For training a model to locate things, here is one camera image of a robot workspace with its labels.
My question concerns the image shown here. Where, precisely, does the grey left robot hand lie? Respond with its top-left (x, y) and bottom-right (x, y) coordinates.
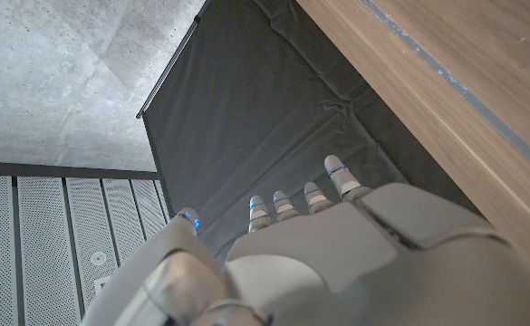
top-left (81, 154), bottom-right (530, 326)

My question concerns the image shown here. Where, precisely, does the black backdrop curtain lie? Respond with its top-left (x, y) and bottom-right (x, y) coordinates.
top-left (136, 0), bottom-right (484, 264)

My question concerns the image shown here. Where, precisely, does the black backdrop stand pole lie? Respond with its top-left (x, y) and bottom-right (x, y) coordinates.
top-left (136, 0), bottom-right (214, 120)

